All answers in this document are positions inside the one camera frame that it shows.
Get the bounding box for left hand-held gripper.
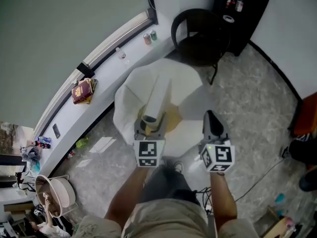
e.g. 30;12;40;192
133;111;167;169

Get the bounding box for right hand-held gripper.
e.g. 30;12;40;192
198;110;236;175

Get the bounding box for person's right forearm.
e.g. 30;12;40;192
209;172;239;225

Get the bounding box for person's left forearm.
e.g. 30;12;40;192
103;166;150;221

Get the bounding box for dark red book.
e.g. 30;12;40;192
71;79;94;105

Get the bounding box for white paper sheet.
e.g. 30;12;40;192
88;136;116;154
75;158;93;169

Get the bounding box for person's dark trousers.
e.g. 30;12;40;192
143;164;202;207

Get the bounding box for green plastic bag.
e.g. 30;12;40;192
75;137;90;149

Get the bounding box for black round-back chair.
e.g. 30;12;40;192
170;8;233;85

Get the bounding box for clear plastic bottle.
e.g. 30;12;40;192
115;47;127;60

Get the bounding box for person's beige shirt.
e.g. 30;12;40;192
73;197;261;238

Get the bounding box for dark cola bottle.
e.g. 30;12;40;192
34;141;52;150

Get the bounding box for black cabinet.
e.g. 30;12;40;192
211;0;272;57

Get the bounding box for pink round bin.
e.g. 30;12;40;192
34;174;77;218

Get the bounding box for cardboard box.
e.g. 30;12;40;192
262;205;298;238

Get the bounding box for grey floor cable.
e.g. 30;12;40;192
233;155;291;203

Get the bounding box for black cable bundle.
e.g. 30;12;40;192
194;186;214;217

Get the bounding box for black sill bracket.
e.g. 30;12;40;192
76;62;96;78

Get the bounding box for black window frame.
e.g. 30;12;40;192
145;0;159;26

